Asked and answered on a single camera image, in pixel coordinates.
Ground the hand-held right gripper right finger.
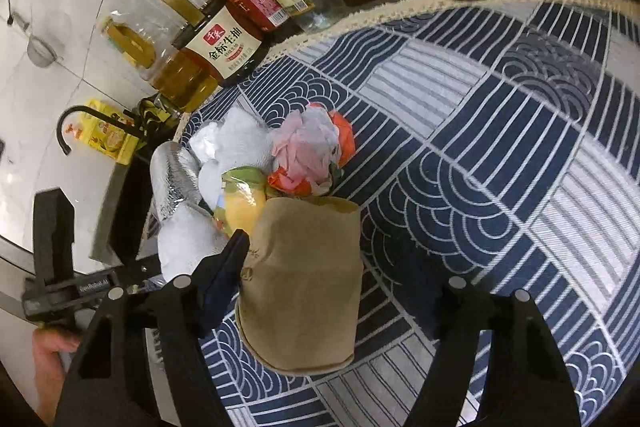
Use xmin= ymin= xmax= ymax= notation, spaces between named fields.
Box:
xmin=402 ymin=276 xmax=571 ymax=427

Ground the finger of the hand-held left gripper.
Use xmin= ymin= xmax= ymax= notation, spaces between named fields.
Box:
xmin=117 ymin=256 xmax=166 ymax=294

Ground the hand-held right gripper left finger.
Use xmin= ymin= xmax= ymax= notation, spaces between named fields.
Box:
xmin=52 ymin=229 xmax=251 ymax=427

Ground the white tissue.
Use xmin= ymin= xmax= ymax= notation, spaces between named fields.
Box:
xmin=156 ymin=201 xmax=232 ymax=284

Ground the yellow snack packet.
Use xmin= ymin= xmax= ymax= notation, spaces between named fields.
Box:
xmin=214 ymin=167 xmax=269 ymax=239

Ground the silver foil wrapper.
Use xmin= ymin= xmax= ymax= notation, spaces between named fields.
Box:
xmin=149 ymin=141 xmax=205 ymax=224

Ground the pink plastic bag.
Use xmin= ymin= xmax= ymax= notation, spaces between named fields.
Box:
xmin=271 ymin=108 xmax=342 ymax=188

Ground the orange wrapper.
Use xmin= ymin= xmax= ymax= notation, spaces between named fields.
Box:
xmin=266 ymin=104 xmax=357 ymax=198

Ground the person's left hand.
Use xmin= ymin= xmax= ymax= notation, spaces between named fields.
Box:
xmin=31 ymin=326 xmax=82 ymax=410

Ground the dark sink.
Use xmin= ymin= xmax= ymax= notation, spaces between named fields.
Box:
xmin=89 ymin=146 xmax=157 ymax=264

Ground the yellow box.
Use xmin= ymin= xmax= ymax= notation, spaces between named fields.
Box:
xmin=71 ymin=98 xmax=144 ymax=166

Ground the black faucet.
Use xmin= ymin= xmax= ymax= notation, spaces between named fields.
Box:
xmin=56 ymin=105 xmax=147 ymax=158

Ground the black yellow cloth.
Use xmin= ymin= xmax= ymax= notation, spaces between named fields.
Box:
xmin=136 ymin=93 xmax=182 ymax=138

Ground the blue white patterned mat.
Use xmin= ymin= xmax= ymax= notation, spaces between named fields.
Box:
xmin=145 ymin=0 xmax=640 ymax=427

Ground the metal strainer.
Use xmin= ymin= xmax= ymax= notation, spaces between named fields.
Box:
xmin=6 ymin=9 xmax=64 ymax=68

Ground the clear cooking oil bottle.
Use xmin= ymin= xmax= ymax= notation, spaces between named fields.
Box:
xmin=101 ymin=0 xmax=222 ymax=114

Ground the dark soy sauce bottle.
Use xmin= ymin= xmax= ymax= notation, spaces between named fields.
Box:
xmin=141 ymin=0 xmax=264 ymax=88

